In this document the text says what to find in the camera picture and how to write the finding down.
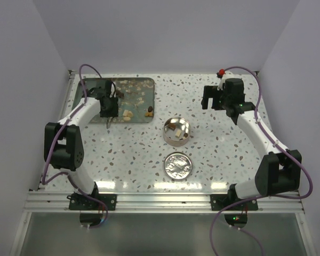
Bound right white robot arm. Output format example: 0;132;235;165
201;78;302;209

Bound embossed silver tin lid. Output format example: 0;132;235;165
163;151;193;181

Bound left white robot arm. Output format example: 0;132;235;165
42;78;118;210

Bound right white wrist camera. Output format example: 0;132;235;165
217;69;240;90

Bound purple cable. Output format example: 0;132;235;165
41;63;110;229
207;66;314;256

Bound white chocolate pieces cluster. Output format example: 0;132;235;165
123;109;134;122

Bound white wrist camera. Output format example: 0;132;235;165
217;69;240;90
110;84;116;98

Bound brown chocolate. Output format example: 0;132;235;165
168;123;176;130

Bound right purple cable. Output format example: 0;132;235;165
207;66;314;256

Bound white chocolate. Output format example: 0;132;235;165
175;130;182;138

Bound aluminium mounting rail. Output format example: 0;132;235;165
23;191;304;213

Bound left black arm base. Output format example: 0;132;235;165
67;193;117;211

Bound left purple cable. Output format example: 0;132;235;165
41;63;110;229

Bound round silver tin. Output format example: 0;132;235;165
163;117;191;147

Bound metal tweezers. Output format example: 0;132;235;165
106;117;115;129

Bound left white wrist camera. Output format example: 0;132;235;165
110;84;116;98

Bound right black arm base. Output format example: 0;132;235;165
210;194;259;211

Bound green floral metal tray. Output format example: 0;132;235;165
83;77;155;123

